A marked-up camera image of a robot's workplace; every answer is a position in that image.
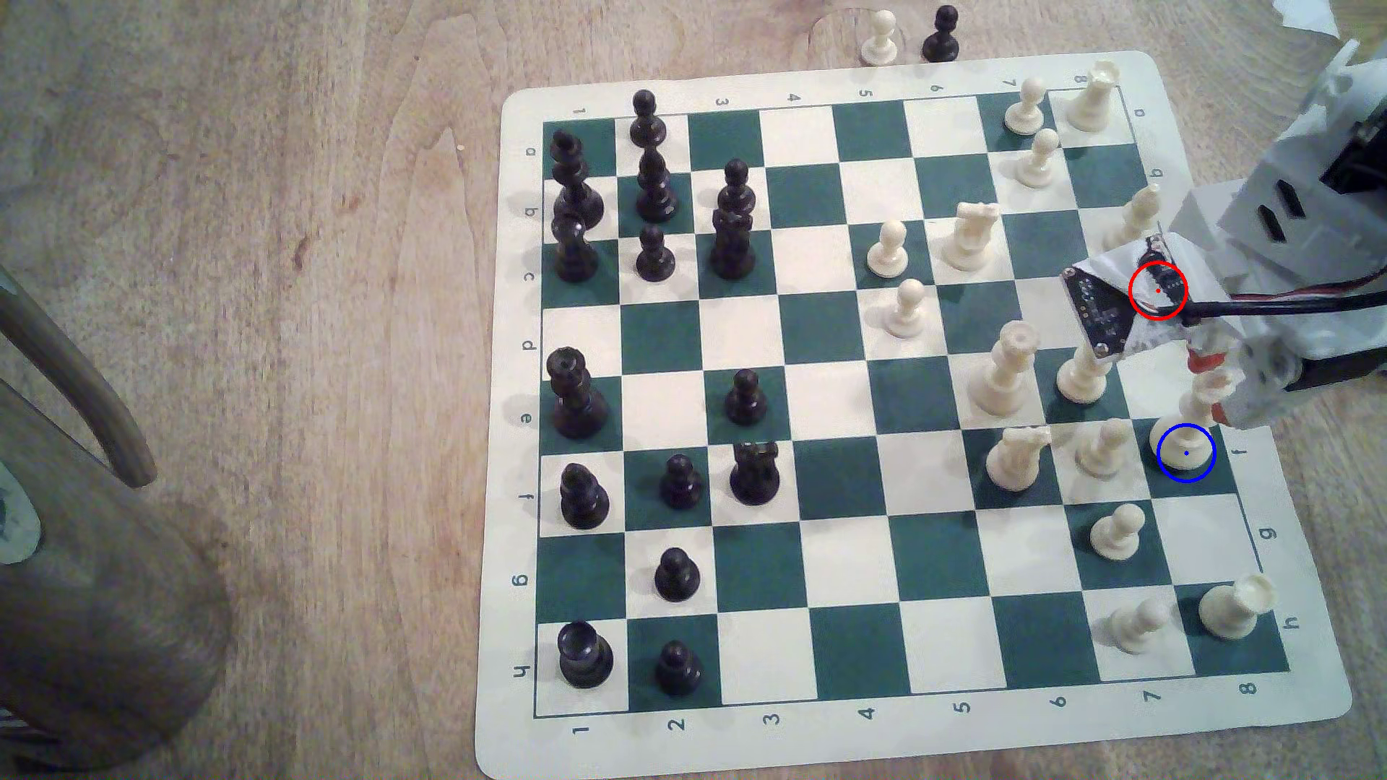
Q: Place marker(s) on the red tipped gripper finger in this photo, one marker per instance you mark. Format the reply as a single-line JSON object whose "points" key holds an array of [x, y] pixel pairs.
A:
{"points": [[1211, 345], [1257, 399]]}

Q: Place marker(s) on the white printed gripper body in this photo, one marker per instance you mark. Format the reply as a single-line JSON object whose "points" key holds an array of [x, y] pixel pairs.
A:
{"points": [[1260, 367]]}

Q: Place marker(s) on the white bishop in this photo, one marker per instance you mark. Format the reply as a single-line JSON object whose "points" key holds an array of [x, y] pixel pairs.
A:
{"points": [[1132, 220], [1170, 433]]}

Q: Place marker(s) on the white printed robot arm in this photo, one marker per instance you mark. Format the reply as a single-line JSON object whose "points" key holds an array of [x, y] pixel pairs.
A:
{"points": [[1300, 141]]}

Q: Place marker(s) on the green and white chess mat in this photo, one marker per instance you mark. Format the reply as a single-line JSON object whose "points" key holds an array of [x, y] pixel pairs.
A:
{"points": [[845, 553]]}

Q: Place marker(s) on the white king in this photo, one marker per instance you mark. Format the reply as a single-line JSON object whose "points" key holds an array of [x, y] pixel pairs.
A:
{"points": [[1081, 379]]}

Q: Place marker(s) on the white pawn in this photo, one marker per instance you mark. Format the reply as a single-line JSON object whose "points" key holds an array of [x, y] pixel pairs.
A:
{"points": [[889, 260], [1024, 117], [1136, 628], [1098, 455], [904, 320], [1114, 536], [1037, 168], [881, 46]]}

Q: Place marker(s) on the white rook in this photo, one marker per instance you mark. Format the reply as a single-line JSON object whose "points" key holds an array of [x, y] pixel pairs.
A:
{"points": [[1089, 108], [1230, 612]]}

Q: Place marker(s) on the white queen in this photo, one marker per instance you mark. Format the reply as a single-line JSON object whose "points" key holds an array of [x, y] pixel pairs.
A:
{"points": [[997, 385]]}

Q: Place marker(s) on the white knight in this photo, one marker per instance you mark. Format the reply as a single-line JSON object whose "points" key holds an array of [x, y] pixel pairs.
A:
{"points": [[1013, 466], [970, 249]]}

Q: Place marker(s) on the white paper scrap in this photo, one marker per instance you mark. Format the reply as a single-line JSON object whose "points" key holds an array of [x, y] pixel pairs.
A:
{"points": [[1306, 13]]}

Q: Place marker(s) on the black pawn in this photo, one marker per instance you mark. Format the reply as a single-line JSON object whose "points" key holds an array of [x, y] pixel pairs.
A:
{"points": [[682, 488], [941, 43], [746, 403], [648, 130], [677, 580], [678, 672], [737, 195], [656, 260]]}

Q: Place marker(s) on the black rook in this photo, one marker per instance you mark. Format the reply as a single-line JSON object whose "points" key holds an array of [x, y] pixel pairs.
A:
{"points": [[585, 661], [733, 255]]}

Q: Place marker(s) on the black bishop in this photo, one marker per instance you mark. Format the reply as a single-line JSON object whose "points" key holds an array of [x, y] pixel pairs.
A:
{"points": [[585, 504], [656, 200]]}

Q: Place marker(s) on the black king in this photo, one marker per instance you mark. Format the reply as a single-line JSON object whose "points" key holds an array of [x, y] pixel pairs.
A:
{"points": [[576, 406]]}

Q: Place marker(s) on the dark wooden chair part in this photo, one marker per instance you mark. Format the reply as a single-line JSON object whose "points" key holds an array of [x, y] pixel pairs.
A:
{"points": [[108, 628]]}

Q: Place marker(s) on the pale green pad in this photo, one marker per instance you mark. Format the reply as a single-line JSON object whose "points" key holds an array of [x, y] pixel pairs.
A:
{"points": [[13, 520]]}

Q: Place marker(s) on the taped camera circuit board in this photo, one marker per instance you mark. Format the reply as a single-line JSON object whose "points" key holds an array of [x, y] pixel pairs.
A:
{"points": [[1105, 309]]}

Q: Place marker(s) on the curved wooden chair rail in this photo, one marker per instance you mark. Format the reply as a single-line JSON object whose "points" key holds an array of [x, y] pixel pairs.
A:
{"points": [[87, 401]]}

